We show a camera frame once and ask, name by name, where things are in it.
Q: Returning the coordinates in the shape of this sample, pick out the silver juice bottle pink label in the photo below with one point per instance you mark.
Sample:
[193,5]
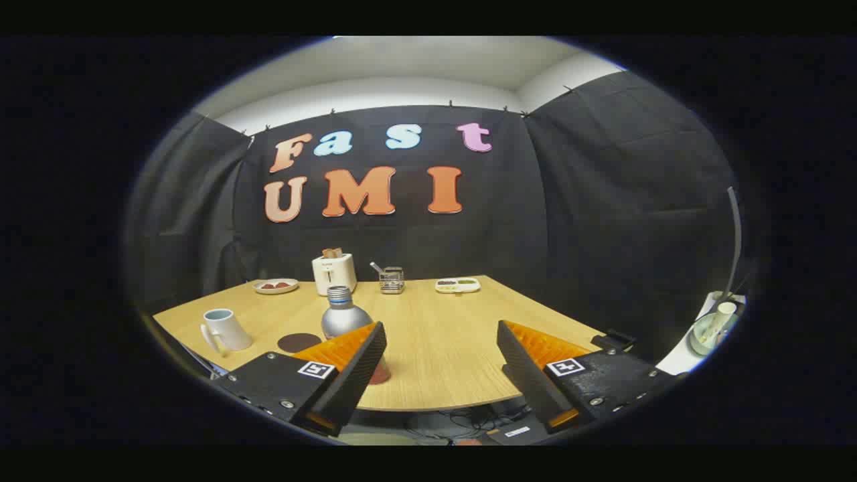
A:
[341,319]

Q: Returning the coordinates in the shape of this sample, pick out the white paper cup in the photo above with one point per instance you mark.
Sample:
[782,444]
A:
[724,313]

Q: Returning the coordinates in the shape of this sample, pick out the white toaster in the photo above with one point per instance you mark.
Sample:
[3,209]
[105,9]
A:
[335,274]

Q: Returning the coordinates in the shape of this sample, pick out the white divided tray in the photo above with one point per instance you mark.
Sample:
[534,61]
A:
[458,286]

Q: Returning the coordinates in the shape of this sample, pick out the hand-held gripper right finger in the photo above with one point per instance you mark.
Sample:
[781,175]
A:
[525,375]

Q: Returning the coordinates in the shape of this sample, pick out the dark brown round coaster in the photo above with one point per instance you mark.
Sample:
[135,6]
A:
[298,342]

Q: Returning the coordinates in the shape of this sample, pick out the wooden table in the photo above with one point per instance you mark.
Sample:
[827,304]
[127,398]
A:
[442,335]

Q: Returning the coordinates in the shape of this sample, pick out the black backdrop cloth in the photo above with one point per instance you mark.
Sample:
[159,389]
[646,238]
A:
[569,201]

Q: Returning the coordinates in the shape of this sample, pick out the pale green bowl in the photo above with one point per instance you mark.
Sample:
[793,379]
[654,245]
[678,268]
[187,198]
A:
[703,338]

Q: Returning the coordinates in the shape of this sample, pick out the black table clamp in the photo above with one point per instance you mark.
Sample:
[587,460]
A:
[612,339]

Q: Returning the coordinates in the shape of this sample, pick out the white round plate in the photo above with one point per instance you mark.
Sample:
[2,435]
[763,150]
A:
[276,290]

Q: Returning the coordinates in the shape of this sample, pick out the black box white label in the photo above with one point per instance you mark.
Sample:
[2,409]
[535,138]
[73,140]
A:
[519,432]

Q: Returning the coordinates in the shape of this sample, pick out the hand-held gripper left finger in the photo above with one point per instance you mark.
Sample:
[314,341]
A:
[355,375]

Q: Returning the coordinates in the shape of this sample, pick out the grey pole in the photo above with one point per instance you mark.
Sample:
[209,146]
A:
[736,234]

